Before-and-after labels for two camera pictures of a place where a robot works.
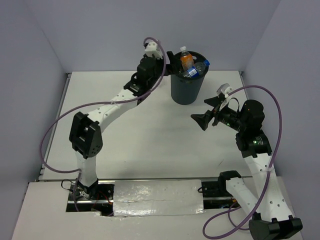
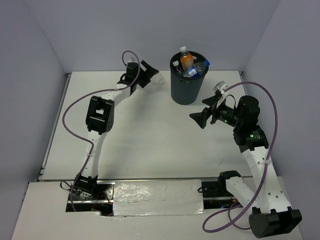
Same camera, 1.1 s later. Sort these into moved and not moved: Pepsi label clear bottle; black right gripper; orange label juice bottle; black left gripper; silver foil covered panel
Moved: black left gripper; Pepsi label clear bottle
Not moved: silver foil covered panel; black right gripper; orange label juice bottle
